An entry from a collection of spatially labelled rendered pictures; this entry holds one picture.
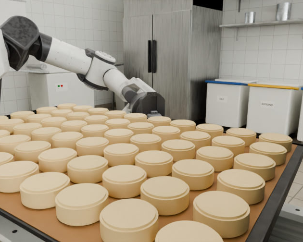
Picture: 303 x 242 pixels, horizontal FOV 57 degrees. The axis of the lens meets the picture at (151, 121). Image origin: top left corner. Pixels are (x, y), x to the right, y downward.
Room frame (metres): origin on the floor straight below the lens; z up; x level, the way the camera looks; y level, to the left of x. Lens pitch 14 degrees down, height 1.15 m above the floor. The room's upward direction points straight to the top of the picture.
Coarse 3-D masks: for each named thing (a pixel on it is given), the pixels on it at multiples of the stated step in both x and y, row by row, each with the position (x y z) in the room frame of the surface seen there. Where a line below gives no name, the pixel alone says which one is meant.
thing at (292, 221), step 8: (288, 208) 0.42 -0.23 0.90; (296, 208) 0.42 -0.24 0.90; (280, 216) 0.41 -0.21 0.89; (288, 216) 0.40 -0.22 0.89; (296, 216) 0.40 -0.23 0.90; (280, 224) 0.41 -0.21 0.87; (288, 224) 0.40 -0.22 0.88; (296, 224) 0.40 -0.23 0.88; (272, 232) 0.42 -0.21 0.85; (280, 232) 0.41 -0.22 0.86; (288, 232) 0.40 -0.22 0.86; (296, 232) 0.40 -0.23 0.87; (280, 240) 0.41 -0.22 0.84; (288, 240) 0.40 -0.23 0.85; (296, 240) 0.40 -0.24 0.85
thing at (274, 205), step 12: (300, 144) 0.45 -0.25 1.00; (300, 156) 0.37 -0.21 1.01; (288, 168) 0.36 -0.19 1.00; (288, 180) 0.29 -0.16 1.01; (276, 192) 0.29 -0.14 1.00; (288, 192) 0.29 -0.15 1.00; (276, 204) 0.26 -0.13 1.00; (12, 216) 0.24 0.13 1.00; (264, 216) 0.24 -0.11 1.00; (276, 216) 0.23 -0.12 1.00; (24, 228) 0.22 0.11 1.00; (264, 228) 0.22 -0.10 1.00; (48, 240) 0.20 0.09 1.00; (252, 240) 0.20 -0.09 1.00; (264, 240) 0.19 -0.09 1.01
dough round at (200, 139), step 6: (186, 132) 0.46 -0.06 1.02; (192, 132) 0.46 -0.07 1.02; (198, 132) 0.46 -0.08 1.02; (180, 138) 0.45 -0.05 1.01; (186, 138) 0.43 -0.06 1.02; (192, 138) 0.43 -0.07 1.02; (198, 138) 0.43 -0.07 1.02; (204, 138) 0.43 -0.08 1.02; (210, 138) 0.44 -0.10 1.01; (198, 144) 0.42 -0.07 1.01; (204, 144) 0.43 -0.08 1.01
